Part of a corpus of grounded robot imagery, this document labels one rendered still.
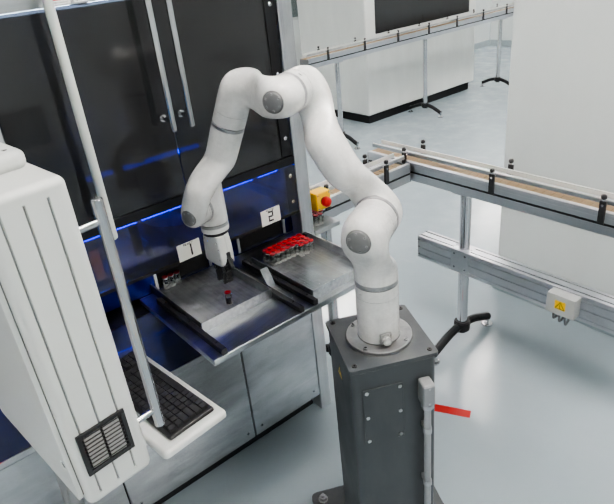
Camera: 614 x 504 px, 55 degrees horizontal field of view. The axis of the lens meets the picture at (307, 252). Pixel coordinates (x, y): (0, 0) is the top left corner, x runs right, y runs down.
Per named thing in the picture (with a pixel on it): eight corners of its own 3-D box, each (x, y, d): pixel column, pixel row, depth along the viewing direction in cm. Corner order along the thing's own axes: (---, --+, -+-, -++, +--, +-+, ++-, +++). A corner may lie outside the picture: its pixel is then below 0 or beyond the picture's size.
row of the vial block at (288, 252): (269, 265, 209) (268, 253, 207) (308, 247, 219) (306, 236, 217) (273, 267, 208) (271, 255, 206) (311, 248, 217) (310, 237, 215)
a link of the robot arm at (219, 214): (216, 229, 170) (233, 216, 177) (208, 187, 164) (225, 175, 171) (192, 227, 173) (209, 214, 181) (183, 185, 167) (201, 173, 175)
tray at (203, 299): (152, 293, 200) (149, 284, 199) (216, 264, 214) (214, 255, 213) (203, 333, 176) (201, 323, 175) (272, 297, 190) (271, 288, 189)
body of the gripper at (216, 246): (195, 227, 178) (202, 260, 183) (213, 236, 171) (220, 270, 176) (216, 219, 182) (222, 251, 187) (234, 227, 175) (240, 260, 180)
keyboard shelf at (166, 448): (56, 402, 170) (53, 396, 169) (139, 354, 187) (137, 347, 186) (138, 483, 141) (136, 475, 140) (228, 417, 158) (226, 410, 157)
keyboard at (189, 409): (94, 377, 174) (92, 371, 173) (135, 354, 183) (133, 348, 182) (171, 441, 149) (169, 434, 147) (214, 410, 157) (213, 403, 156)
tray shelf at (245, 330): (140, 303, 199) (138, 299, 198) (299, 231, 236) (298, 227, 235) (215, 366, 165) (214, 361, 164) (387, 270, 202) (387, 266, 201)
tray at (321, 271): (252, 265, 211) (251, 257, 209) (307, 239, 225) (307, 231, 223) (314, 300, 187) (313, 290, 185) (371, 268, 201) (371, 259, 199)
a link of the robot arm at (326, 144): (360, 257, 154) (379, 230, 167) (398, 241, 147) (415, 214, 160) (255, 89, 144) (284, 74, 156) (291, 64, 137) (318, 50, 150)
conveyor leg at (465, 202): (448, 330, 299) (451, 190, 263) (459, 323, 303) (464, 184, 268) (463, 338, 292) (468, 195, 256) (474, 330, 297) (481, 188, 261)
